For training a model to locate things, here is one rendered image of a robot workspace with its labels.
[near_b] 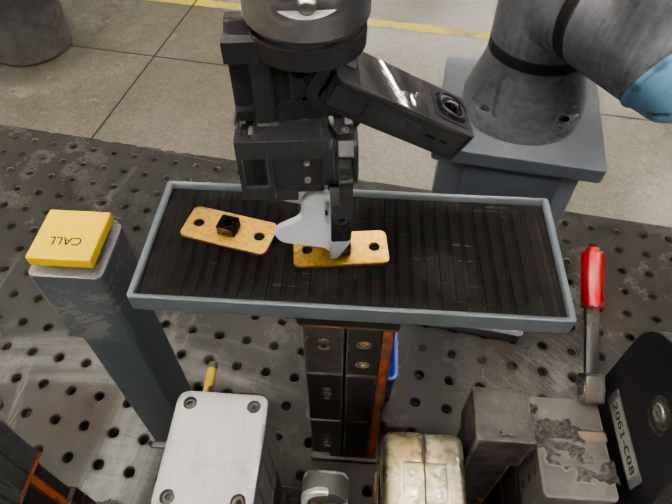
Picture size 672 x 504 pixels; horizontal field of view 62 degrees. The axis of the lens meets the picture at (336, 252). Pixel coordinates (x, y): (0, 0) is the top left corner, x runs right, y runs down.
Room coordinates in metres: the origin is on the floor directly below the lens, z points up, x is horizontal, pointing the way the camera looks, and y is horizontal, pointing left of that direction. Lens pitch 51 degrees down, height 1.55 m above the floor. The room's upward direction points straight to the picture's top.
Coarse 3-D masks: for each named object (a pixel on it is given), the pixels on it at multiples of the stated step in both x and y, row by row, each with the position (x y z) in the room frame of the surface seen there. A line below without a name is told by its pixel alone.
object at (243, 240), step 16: (208, 208) 0.36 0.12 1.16; (192, 224) 0.34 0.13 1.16; (208, 224) 0.34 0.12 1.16; (224, 224) 0.34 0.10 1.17; (240, 224) 0.34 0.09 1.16; (256, 224) 0.34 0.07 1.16; (272, 224) 0.34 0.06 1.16; (208, 240) 0.32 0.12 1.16; (224, 240) 0.32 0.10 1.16; (240, 240) 0.32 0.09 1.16; (256, 240) 0.32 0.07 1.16
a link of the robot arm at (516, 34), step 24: (504, 0) 0.59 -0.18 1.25; (528, 0) 0.56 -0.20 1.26; (552, 0) 0.53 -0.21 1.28; (576, 0) 0.51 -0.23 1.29; (504, 24) 0.58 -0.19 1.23; (528, 24) 0.55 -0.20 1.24; (552, 24) 0.52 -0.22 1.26; (504, 48) 0.57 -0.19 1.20; (528, 48) 0.55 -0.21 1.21; (552, 48) 0.53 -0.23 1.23
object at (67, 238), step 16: (48, 224) 0.34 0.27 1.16; (64, 224) 0.34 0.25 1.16; (80, 224) 0.34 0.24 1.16; (96, 224) 0.34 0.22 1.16; (48, 240) 0.32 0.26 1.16; (64, 240) 0.32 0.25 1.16; (80, 240) 0.32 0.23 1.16; (96, 240) 0.33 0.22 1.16; (32, 256) 0.31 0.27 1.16; (48, 256) 0.31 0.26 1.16; (64, 256) 0.31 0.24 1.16; (80, 256) 0.31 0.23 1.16; (96, 256) 0.31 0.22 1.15
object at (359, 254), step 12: (360, 240) 0.32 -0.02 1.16; (372, 240) 0.32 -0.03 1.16; (384, 240) 0.32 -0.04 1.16; (300, 252) 0.31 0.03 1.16; (312, 252) 0.31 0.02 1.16; (324, 252) 0.31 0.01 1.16; (348, 252) 0.31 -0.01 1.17; (360, 252) 0.31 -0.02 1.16; (372, 252) 0.31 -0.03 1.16; (384, 252) 0.31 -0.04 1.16; (300, 264) 0.30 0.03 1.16; (312, 264) 0.30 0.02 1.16; (324, 264) 0.30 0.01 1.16; (336, 264) 0.30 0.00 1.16; (348, 264) 0.30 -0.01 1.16; (360, 264) 0.30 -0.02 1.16; (372, 264) 0.30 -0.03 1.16; (384, 264) 0.30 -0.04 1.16
